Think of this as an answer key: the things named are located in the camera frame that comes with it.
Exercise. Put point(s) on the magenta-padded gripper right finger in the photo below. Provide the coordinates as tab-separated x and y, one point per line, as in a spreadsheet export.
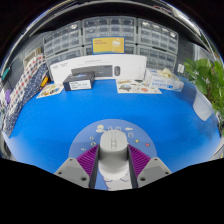
155	171

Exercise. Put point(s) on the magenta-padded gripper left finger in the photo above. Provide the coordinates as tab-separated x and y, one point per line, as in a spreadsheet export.
71	171

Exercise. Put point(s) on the grey computer mouse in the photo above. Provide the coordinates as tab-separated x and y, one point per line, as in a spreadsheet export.
113	155

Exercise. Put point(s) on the round blue cartoon mouse pad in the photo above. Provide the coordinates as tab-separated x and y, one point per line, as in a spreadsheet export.
83	140

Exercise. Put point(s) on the navy polka dot cloth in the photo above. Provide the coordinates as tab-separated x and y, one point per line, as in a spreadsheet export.
15	116

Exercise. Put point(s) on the food picture sticker sheet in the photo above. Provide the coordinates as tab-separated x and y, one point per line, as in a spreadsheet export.
50	91

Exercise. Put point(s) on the cartoon sticker sheet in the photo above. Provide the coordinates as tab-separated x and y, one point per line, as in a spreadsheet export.
136	87

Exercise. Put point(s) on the small black box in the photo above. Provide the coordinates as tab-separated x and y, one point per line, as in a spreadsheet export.
78	83

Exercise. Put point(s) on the white blue tissue box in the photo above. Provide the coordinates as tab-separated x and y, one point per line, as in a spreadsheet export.
163	81

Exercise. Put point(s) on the yellow red toy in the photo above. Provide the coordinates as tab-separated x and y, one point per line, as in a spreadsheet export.
44	81

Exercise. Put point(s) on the purple toy figure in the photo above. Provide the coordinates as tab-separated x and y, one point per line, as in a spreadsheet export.
8	96

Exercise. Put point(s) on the red blue checkered cloth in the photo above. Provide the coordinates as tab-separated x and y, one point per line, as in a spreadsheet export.
25	81

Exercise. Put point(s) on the green potted plant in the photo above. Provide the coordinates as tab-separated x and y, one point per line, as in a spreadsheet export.
208	80

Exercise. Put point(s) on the long white keyboard box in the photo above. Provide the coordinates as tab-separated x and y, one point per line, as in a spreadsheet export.
133	66

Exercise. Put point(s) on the teal plastic bin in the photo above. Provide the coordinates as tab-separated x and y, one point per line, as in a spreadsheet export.
5	74

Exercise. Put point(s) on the white woven basket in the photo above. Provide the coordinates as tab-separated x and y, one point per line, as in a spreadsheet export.
31	56

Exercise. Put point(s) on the yellow cardboard box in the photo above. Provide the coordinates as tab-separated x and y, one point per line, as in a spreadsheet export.
108	45

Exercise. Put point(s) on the white wall socket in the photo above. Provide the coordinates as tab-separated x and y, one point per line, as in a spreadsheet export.
180	68

